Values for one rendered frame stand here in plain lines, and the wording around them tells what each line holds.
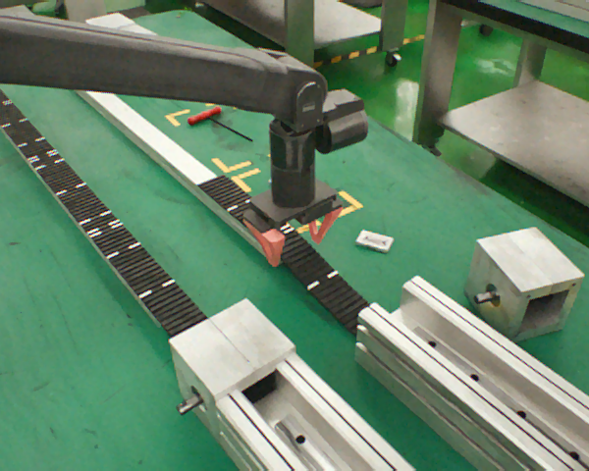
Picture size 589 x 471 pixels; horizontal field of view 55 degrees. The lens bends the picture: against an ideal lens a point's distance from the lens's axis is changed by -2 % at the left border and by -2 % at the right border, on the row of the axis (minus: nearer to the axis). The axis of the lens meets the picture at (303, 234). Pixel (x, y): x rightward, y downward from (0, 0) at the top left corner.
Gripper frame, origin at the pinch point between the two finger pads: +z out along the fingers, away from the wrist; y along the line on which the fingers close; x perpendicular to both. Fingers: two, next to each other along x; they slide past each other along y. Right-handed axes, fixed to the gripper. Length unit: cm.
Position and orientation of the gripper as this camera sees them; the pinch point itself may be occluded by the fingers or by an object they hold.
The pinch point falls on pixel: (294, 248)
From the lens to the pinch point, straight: 81.6
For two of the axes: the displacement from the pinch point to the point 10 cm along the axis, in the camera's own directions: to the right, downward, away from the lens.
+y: 7.8, -4.0, 4.9
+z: 0.1, 7.8, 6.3
